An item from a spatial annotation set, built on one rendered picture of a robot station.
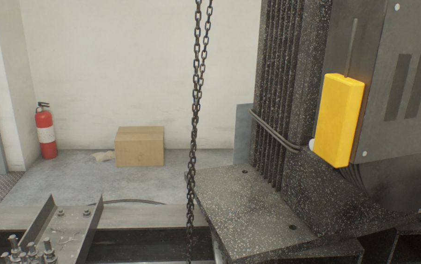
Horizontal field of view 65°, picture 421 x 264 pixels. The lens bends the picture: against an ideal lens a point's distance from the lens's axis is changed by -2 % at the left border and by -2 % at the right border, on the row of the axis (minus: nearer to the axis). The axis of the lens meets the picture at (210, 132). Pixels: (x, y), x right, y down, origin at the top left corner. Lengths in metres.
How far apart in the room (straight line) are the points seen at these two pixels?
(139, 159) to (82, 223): 1.75
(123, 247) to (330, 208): 0.89
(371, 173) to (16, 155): 2.91
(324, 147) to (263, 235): 0.34
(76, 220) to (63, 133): 2.18
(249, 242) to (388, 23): 0.58
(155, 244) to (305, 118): 0.84
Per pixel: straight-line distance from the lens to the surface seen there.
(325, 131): 0.67
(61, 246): 1.30
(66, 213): 1.45
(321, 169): 0.87
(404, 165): 0.78
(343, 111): 0.63
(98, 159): 3.28
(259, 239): 0.91
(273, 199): 1.06
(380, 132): 0.68
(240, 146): 1.43
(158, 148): 3.00
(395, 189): 0.80
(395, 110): 0.68
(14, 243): 1.09
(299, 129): 0.93
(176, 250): 1.48
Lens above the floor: 1.48
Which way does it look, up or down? 23 degrees down
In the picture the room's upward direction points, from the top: 2 degrees clockwise
